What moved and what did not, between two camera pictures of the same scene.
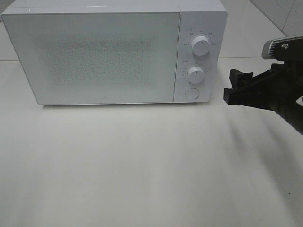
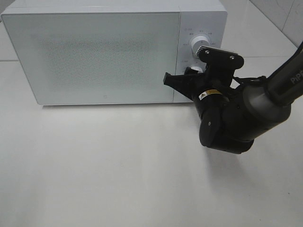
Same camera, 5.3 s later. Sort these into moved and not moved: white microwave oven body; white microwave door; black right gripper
Moved: black right gripper
Not moved: white microwave door; white microwave oven body
